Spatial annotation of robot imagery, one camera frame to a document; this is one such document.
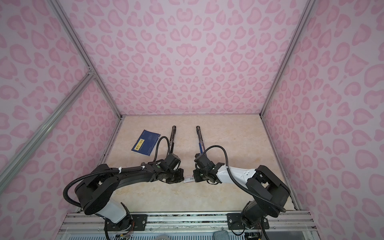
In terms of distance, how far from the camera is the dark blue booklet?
3.30 feet

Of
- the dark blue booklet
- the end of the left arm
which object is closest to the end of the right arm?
the end of the left arm

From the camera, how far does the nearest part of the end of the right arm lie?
64 centimetres

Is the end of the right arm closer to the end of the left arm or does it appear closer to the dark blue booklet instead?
the end of the left arm

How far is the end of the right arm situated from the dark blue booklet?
399 millimetres
